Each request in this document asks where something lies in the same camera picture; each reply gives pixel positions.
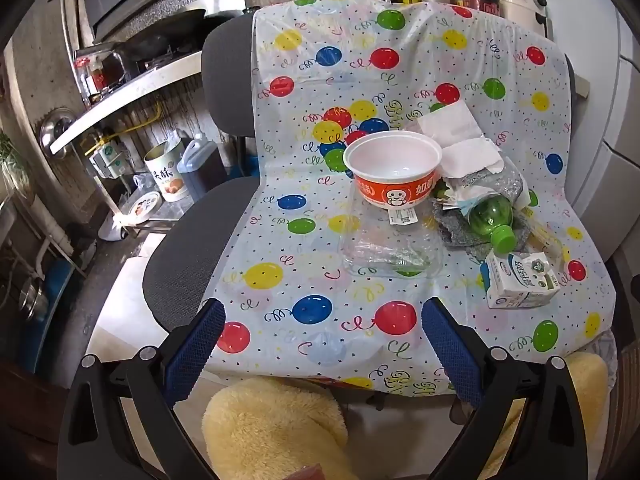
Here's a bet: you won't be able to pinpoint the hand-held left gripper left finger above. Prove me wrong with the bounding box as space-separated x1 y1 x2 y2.
57 297 228 480

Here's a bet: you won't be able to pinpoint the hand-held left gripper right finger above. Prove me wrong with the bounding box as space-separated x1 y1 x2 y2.
421 296 583 480

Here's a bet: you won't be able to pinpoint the white milk carton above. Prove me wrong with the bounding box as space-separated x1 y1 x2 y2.
481 251 563 310

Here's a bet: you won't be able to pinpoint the clear plastic container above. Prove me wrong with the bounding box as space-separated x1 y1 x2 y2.
339 192 445 281

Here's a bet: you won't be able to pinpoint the grey cloth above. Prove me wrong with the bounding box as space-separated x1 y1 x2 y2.
434 200 533 256

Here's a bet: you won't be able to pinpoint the chopsticks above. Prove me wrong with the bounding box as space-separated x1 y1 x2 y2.
525 220 571 266

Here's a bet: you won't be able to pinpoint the printed wrapper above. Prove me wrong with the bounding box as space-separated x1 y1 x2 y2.
442 177 483 211

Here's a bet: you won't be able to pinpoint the orange white instant noodle bowl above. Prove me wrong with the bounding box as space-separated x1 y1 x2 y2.
343 130 444 211

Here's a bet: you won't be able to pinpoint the white paper napkin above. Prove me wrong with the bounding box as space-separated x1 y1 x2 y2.
442 139 508 181
417 100 488 151

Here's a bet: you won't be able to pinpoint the balloon print plastic sheet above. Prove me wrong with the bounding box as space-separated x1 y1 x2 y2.
202 0 618 396

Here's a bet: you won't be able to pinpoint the printed round plate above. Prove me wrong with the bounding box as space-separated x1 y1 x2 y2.
129 191 163 221

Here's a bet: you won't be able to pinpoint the blue bucket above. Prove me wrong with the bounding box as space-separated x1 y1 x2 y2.
42 257 76 321

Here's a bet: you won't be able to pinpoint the steel pot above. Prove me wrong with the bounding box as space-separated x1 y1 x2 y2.
19 277 51 321

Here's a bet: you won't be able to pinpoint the printed tin can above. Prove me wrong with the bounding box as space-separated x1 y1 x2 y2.
144 140 188 203

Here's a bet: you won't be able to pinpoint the light blue plastic jug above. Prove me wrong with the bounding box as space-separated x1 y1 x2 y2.
176 132 226 200

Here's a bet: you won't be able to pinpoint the white drain pipe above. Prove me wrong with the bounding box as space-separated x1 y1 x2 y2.
30 195 68 281

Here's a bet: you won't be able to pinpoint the white green gas meter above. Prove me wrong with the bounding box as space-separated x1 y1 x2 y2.
90 140 126 180

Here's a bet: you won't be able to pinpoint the white refrigerator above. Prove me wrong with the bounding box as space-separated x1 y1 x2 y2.
565 10 640 261

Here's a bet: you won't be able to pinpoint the round steel lid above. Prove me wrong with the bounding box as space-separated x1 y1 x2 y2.
41 107 76 158

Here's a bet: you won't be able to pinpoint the grey office chair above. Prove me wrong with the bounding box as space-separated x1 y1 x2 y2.
142 14 576 321

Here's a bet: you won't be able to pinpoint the jar with red lid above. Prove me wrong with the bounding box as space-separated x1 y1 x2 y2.
74 55 126 98

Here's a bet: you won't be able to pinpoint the black wok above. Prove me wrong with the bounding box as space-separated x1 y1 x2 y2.
117 22 206 61

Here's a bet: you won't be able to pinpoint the yellow gas hose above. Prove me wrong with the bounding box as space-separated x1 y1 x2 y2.
82 102 163 153

